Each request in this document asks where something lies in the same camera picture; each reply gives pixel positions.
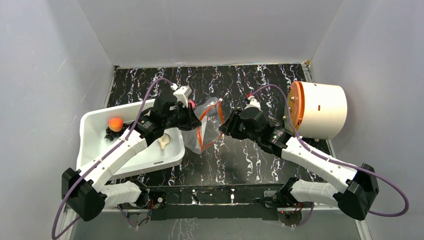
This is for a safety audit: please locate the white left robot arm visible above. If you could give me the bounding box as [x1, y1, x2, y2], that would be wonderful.
[61, 95, 202, 222]

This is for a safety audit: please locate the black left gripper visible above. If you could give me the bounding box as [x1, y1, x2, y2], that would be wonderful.
[163, 103, 202, 132]

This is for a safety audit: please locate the small pink cube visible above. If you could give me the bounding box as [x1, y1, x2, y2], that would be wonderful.
[188, 100, 196, 109]

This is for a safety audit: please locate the orange peach toy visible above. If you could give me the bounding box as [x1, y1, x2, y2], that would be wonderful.
[108, 117, 124, 132]

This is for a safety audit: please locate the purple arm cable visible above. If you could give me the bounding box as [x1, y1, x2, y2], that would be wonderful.
[251, 84, 410, 218]
[51, 77, 175, 240]

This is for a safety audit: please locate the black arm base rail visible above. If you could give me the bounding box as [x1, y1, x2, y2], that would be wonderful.
[66, 180, 335, 222]

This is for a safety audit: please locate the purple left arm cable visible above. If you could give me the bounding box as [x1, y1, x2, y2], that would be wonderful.
[51, 77, 175, 240]

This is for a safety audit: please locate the beige mushroom toy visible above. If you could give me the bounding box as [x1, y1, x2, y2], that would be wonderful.
[158, 133, 172, 151]

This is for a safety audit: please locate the clear orange zip bag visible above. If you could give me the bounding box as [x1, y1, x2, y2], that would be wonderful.
[181, 97, 224, 155]

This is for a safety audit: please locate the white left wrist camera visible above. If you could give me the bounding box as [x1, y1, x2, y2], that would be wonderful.
[170, 83, 192, 106]

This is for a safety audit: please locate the black grape bunch toy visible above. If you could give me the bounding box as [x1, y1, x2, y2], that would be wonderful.
[104, 127, 127, 142]

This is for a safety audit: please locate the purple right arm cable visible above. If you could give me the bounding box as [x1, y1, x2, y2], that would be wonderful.
[251, 84, 410, 218]

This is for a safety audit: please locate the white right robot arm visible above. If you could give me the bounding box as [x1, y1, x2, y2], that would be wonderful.
[219, 107, 379, 221]

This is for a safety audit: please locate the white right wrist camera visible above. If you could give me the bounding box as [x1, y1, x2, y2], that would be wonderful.
[244, 94, 261, 111]

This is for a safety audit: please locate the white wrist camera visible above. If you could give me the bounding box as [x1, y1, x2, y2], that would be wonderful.
[170, 83, 192, 106]
[244, 94, 261, 111]

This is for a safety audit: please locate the white orange cylinder container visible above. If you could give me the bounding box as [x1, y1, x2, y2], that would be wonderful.
[286, 81, 348, 140]

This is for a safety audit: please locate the white plastic bin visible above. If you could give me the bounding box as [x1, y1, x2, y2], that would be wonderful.
[76, 101, 185, 180]

